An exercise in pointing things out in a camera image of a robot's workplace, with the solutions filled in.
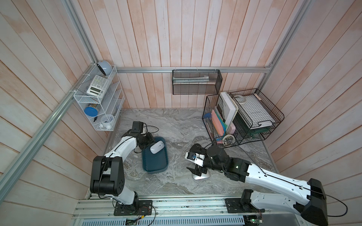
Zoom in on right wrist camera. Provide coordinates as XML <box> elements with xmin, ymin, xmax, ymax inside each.
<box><xmin>185</xmin><ymin>152</ymin><xmax>206</xmax><ymax>167</ymax></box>

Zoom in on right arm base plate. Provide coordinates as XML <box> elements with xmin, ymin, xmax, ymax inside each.
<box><xmin>225</xmin><ymin>198</ymin><xmax>265</xmax><ymax>213</ymax></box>

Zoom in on black mesh wall basket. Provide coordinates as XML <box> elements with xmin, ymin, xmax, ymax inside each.
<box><xmin>172</xmin><ymin>69</ymin><xmax>222</xmax><ymax>95</ymax></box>

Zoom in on teal storage box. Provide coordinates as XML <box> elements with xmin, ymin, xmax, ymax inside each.
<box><xmin>142</xmin><ymin>137</ymin><xmax>169</xmax><ymax>174</ymax></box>

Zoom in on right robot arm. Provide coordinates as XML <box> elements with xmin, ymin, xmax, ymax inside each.
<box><xmin>185</xmin><ymin>144</ymin><xmax>329</xmax><ymax>226</ymax></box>

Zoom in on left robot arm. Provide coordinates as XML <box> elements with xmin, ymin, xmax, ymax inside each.
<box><xmin>90</xmin><ymin>121</ymin><xmax>154</xmax><ymax>208</ymax></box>

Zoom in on pink folder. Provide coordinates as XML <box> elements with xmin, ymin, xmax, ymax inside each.
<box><xmin>211</xmin><ymin>110</ymin><xmax>225</xmax><ymax>136</ymax></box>

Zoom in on tape roll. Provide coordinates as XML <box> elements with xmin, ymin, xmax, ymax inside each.
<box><xmin>222</xmin><ymin>134</ymin><xmax>236</xmax><ymax>147</ymax></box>

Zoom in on black wire file organizer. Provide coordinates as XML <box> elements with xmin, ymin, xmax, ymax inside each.
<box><xmin>202</xmin><ymin>92</ymin><xmax>242</xmax><ymax>147</ymax></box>

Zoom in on silver mouse front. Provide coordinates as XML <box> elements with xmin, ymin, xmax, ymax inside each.
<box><xmin>192</xmin><ymin>173</ymin><xmax>211</xmax><ymax>180</ymax></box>

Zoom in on blue lid container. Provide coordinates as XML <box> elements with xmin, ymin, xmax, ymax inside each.
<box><xmin>84</xmin><ymin>105</ymin><xmax>99</xmax><ymax>117</ymax></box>

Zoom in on grid notepad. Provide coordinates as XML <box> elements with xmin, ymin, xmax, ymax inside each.
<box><xmin>233</xmin><ymin>95</ymin><xmax>275</xmax><ymax>129</ymax></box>

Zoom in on white calculator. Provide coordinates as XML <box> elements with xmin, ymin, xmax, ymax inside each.
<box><xmin>86</xmin><ymin>75</ymin><xmax>110</xmax><ymax>98</ymax></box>

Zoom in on black mouse rear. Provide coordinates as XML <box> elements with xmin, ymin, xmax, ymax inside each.
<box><xmin>189</xmin><ymin>143</ymin><xmax>203</xmax><ymax>154</ymax></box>

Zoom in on black wire tray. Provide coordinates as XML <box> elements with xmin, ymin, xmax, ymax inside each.
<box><xmin>228</xmin><ymin>89</ymin><xmax>285</xmax><ymax>134</ymax></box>

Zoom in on white computer mouse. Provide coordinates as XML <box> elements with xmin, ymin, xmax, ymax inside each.
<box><xmin>150</xmin><ymin>140</ymin><xmax>165</xmax><ymax>154</ymax></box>

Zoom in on white wire wall shelf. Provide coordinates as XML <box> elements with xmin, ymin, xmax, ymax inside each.
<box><xmin>74</xmin><ymin>64</ymin><xmax>125</xmax><ymax>131</ymax></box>

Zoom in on white book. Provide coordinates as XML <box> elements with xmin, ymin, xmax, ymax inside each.
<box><xmin>217</xmin><ymin>92</ymin><xmax>239</xmax><ymax>131</ymax></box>

